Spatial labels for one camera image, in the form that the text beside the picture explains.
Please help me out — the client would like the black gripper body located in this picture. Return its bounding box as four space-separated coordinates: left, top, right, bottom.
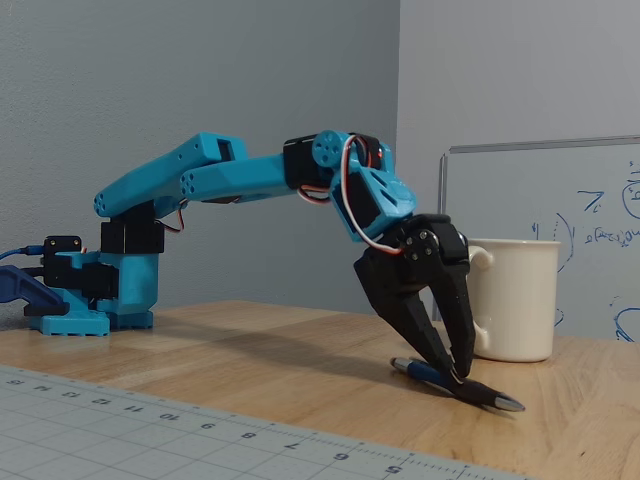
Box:
352 213 471 315

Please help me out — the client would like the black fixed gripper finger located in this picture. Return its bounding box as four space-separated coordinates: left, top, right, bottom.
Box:
371 293 461 390

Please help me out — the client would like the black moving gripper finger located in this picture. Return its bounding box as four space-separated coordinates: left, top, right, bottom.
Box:
429 223 476 380

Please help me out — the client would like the blue and black pen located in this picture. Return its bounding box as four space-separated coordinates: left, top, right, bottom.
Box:
390 356 527 413

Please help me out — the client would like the blue robot arm with base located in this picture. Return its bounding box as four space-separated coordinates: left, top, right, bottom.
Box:
28 130 419 337

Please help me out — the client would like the cream ceramic mug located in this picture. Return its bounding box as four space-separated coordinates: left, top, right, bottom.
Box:
464 238 562 363

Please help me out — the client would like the whiteboard with blue writing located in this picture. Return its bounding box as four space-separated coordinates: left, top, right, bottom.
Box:
437 134 640 344

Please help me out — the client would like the grey gridded cutting mat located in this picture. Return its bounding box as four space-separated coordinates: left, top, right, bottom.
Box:
0 363 531 480

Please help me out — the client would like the black motor driver board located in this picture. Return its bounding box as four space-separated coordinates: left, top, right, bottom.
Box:
42 235 86 290

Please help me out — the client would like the dark blue table clamp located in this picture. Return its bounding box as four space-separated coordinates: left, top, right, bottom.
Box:
0 264 69 317

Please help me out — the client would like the long red white servo cable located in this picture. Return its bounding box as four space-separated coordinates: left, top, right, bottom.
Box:
339 133 407 257

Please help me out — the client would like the short looped servo cable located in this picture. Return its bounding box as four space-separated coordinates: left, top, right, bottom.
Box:
298 184 332 205

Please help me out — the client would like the blue usb cable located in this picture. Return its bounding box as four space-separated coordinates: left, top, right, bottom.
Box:
0 244 46 261

